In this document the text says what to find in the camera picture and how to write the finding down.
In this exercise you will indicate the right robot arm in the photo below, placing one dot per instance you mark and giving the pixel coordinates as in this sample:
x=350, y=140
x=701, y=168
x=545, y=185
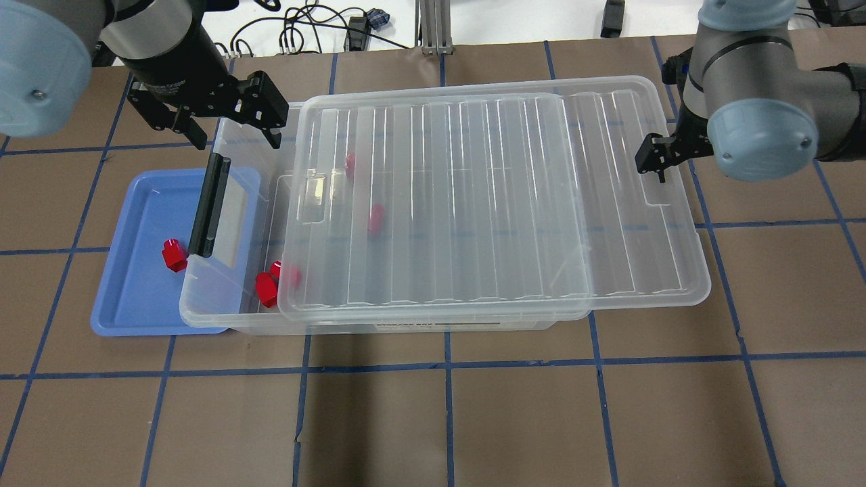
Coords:
x=745, y=101

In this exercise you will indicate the aluminium frame post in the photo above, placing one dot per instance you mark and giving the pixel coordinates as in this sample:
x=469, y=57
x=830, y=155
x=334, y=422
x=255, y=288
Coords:
x=433, y=25

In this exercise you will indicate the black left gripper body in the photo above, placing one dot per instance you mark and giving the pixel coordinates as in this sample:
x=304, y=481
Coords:
x=177, y=59

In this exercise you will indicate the red block middle box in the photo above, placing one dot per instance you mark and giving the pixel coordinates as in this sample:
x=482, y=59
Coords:
x=376, y=220

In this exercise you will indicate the clear plastic storage box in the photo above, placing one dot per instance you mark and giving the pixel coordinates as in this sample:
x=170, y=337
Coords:
x=270, y=203

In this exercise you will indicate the clear plastic box lid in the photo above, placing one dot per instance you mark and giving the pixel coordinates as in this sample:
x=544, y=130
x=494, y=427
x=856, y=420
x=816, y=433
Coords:
x=642, y=243

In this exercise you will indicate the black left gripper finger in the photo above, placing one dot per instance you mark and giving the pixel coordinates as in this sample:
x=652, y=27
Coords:
x=162, y=118
x=261, y=105

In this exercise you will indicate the red block box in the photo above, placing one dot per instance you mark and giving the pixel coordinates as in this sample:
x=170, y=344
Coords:
x=350, y=166
x=266, y=283
x=376, y=220

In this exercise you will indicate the red block front box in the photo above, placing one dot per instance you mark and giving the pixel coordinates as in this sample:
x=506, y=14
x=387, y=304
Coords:
x=266, y=283

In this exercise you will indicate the black box latch handle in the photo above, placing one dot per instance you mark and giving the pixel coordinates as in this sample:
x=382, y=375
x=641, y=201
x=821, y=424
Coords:
x=209, y=208

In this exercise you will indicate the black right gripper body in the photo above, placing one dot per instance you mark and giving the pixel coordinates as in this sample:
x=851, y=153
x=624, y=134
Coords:
x=657, y=155

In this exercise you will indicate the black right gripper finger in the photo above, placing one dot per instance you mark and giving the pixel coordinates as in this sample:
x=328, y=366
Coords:
x=656, y=154

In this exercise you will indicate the red block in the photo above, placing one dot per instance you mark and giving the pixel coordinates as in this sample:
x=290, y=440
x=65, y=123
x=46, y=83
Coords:
x=174, y=255

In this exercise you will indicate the red block rear box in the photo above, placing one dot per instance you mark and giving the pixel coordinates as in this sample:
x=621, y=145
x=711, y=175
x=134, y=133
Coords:
x=350, y=166

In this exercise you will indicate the blue plastic tray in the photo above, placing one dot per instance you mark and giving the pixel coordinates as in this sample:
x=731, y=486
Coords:
x=139, y=295

